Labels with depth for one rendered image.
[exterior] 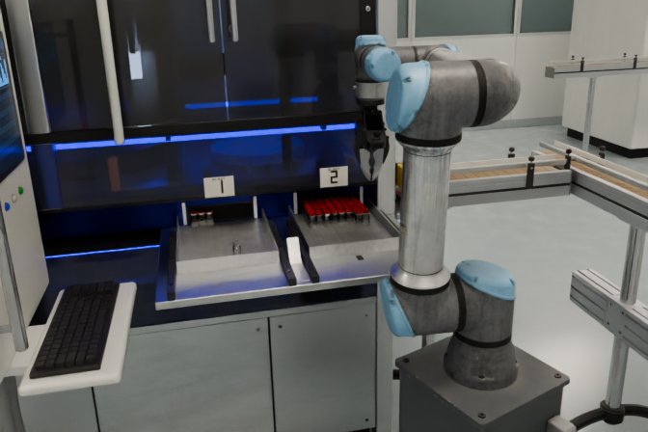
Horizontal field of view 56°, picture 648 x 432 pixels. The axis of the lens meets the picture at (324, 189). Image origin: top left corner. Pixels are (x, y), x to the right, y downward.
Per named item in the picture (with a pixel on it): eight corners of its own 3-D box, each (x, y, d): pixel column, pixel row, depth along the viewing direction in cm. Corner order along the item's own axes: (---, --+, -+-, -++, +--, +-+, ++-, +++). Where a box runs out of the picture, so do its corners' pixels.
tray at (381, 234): (288, 215, 193) (287, 205, 192) (367, 207, 198) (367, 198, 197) (310, 259, 161) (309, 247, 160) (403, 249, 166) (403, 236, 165)
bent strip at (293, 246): (287, 258, 162) (286, 237, 160) (298, 256, 163) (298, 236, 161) (297, 282, 149) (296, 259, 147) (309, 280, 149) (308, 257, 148)
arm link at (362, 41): (358, 37, 144) (351, 35, 152) (358, 84, 148) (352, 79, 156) (391, 36, 146) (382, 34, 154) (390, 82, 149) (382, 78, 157)
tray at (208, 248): (177, 227, 186) (176, 216, 185) (263, 218, 191) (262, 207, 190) (176, 274, 154) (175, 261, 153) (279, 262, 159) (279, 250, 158)
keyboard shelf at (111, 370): (29, 301, 164) (27, 292, 164) (137, 288, 170) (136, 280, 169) (-25, 405, 122) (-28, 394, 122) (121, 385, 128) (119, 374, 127)
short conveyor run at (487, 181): (386, 215, 201) (386, 170, 197) (371, 201, 216) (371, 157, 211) (572, 197, 215) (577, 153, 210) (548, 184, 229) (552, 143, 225)
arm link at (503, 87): (553, 61, 100) (451, 33, 146) (489, 64, 99) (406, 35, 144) (546, 130, 104) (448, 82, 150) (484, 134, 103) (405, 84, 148)
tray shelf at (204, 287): (161, 234, 185) (161, 229, 185) (383, 212, 199) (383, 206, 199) (155, 310, 141) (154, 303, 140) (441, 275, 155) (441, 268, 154)
